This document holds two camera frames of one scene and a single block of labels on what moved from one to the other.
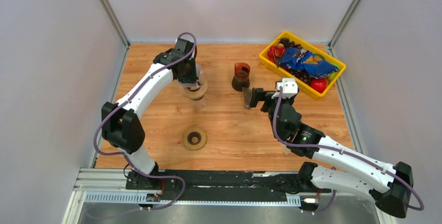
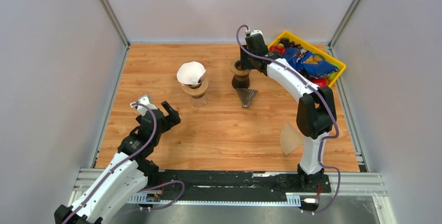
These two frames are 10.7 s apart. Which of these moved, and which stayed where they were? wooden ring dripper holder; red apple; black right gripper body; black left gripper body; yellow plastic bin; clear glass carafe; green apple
Moved: black left gripper body; black right gripper body
Stayed: yellow plastic bin; wooden ring dripper holder; red apple; green apple; clear glass carafe
